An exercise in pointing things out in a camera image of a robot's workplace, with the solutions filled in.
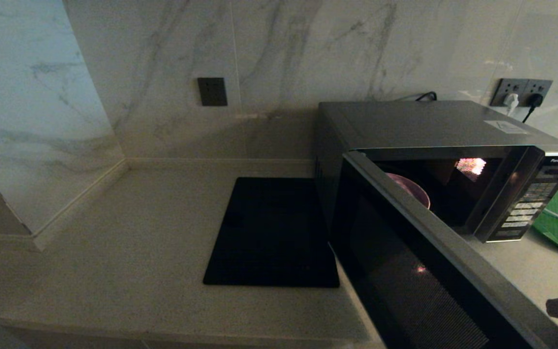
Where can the dark glass microwave door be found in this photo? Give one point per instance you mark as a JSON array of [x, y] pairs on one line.
[[405, 271]]

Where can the purple plate with fries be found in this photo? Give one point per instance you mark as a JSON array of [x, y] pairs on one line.
[[410, 188]]

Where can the white power plug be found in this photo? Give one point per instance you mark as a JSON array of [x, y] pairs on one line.
[[512, 101]]

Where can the black glass induction cooktop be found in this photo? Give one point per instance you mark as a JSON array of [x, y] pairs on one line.
[[269, 232]]

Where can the dark single wall socket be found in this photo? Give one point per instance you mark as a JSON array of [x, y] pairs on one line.
[[212, 91]]

